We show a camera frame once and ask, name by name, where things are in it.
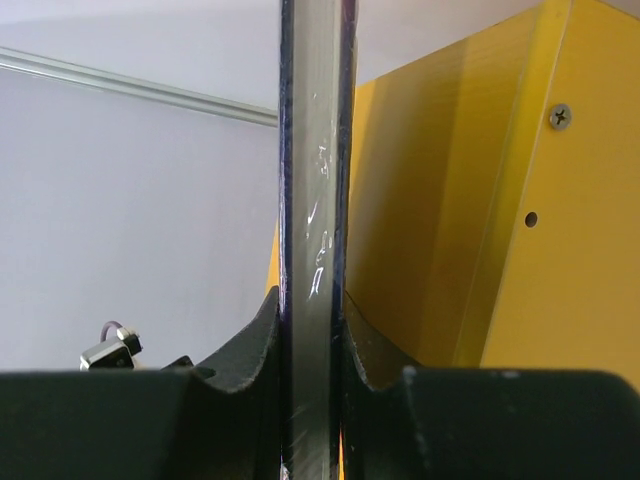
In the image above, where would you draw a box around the yellow wooden shelf box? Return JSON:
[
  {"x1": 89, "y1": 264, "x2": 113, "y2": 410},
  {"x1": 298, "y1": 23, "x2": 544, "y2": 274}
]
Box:
[{"x1": 264, "y1": 0, "x2": 640, "y2": 371}]

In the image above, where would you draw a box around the purple Daniel Defoe book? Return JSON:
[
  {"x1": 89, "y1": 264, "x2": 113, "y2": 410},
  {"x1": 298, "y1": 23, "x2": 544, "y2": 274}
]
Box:
[{"x1": 278, "y1": 0, "x2": 358, "y2": 479}]

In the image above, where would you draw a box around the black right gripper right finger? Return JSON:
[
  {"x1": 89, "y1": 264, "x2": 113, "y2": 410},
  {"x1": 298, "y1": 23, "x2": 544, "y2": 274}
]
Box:
[{"x1": 342, "y1": 301, "x2": 639, "y2": 479}]

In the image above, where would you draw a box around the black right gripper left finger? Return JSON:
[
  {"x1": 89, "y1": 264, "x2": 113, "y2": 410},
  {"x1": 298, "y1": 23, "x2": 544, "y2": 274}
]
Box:
[{"x1": 1, "y1": 290, "x2": 281, "y2": 479}]

